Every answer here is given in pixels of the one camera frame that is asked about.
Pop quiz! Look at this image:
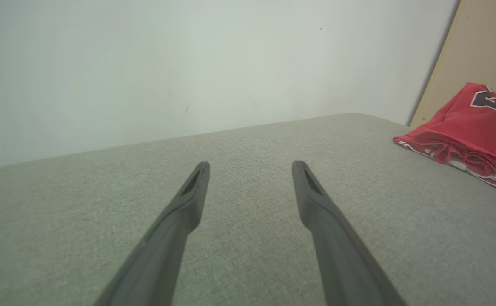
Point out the red mesh jersey striped trim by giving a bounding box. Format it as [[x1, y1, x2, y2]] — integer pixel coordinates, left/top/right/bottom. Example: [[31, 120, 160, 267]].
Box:
[[393, 82, 496, 200]]

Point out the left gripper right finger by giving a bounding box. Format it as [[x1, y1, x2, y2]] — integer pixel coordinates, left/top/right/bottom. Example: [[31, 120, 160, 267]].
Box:
[[291, 160, 407, 306]]

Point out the beige wooden board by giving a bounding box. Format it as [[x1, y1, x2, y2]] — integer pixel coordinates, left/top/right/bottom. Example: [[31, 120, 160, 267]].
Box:
[[408, 0, 496, 128]]

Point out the grey fabric sofa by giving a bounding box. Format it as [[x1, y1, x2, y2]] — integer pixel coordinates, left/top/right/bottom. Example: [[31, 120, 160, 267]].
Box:
[[0, 113, 496, 306]]

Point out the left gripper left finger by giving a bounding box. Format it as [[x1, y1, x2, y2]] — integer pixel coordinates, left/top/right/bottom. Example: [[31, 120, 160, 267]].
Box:
[[93, 161, 211, 306]]

